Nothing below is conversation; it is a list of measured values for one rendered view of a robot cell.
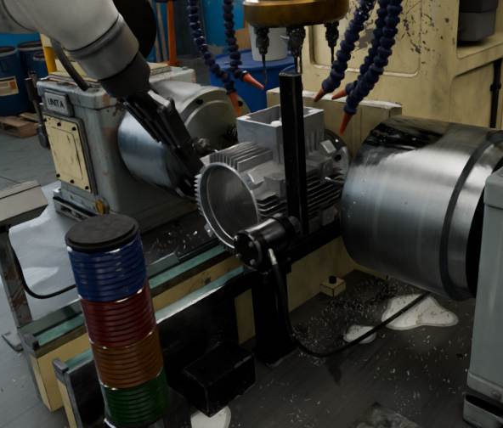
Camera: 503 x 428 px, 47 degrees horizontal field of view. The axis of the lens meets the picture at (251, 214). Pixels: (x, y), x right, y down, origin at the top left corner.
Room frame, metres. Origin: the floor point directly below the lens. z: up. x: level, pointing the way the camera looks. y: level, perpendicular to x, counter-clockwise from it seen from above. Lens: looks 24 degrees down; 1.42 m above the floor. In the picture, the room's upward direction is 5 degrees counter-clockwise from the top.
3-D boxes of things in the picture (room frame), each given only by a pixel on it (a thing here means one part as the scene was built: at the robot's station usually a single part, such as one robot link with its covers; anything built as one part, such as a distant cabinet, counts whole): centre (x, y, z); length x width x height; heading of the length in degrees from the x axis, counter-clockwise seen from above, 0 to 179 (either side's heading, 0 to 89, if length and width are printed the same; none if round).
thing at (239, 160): (0.98, -0.04, 1.02); 0.20 x 0.19 x 0.19; 131
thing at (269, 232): (0.88, -0.18, 0.92); 0.45 x 0.13 x 0.24; 132
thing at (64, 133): (1.46, 0.32, 0.99); 0.35 x 0.31 x 0.37; 42
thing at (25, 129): (5.91, 1.85, 0.37); 1.20 x 0.80 x 0.74; 133
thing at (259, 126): (1.01, -0.07, 1.11); 0.12 x 0.11 x 0.07; 131
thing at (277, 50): (3.21, -0.17, 0.99); 0.24 x 0.22 x 0.24; 48
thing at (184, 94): (1.28, 0.16, 1.04); 0.37 x 0.25 x 0.25; 42
